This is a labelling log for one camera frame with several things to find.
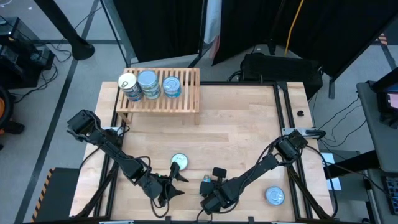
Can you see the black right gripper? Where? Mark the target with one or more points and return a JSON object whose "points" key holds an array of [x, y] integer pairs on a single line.
{"points": [[224, 194]]}

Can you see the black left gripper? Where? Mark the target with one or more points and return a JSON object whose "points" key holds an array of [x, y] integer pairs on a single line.
{"points": [[154, 186]]}

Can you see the green white label tuna can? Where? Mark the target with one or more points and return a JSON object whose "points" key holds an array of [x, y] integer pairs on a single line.
{"points": [[147, 79], [154, 96], [154, 91]]}

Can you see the pink blue label tuna can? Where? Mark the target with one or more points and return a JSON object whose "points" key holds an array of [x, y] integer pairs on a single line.
{"points": [[136, 99], [136, 93], [127, 81]]}

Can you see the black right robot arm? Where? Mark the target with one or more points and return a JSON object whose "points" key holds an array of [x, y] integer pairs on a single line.
{"points": [[264, 165]]}

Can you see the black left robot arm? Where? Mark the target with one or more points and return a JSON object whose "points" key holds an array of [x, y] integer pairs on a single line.
{"points": [[118, 155]]}

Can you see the wooden slatted shelf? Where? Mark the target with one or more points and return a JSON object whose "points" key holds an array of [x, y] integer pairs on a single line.
{"points": [[186, 99]]}

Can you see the black platform hazard stripes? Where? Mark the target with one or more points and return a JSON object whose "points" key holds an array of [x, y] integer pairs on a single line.
{"points": [[59, 196]]}

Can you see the small black knob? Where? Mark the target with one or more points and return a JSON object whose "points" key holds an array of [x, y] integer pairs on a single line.
{"points": [[300, 113]]}

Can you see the black ribbed equipment box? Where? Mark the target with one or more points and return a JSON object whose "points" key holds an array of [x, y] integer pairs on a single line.
{"points": [[280, 71]]}

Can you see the black desk crossbar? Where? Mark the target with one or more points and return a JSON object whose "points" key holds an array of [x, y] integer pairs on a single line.
{"points": [[351, 163]]}

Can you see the black curtain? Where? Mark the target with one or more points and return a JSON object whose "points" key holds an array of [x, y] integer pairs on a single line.
{"points": [[155, 28], [335, 31]]}

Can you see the grey metal truss pole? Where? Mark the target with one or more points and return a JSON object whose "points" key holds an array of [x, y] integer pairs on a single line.
{"points": [[119, 31]]}

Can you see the black stand pole round base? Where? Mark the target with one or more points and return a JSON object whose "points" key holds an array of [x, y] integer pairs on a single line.
{"points": [[81, 48]]}

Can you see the white fabric panel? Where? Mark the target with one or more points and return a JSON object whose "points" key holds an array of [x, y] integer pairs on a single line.
{"points": [[213, 18]]}

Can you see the grey side desk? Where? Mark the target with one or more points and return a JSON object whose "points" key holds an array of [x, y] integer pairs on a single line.
{"points": [[379, 140]]}

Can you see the black keyboard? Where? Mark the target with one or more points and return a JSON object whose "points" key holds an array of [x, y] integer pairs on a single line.
{"points": [[392, 196]]}

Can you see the orange black device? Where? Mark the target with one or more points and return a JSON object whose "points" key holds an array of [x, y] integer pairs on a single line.
{"points": [[3, 109]]}

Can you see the black monitor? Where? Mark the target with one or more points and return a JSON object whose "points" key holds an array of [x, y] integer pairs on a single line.
{"points": [[384, 109]]}

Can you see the black equipment cart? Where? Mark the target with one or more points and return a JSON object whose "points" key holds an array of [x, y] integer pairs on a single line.
{"points": [[18, 62]]}

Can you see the orange striped floor marker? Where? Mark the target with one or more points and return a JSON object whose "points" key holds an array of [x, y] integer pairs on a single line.
{"points": [[382, 39]]}

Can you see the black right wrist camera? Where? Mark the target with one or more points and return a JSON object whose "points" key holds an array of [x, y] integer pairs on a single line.
{"points": [[219, 172]]}

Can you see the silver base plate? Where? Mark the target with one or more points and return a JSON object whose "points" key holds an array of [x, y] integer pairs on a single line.
{"points": [[287, 130]]}

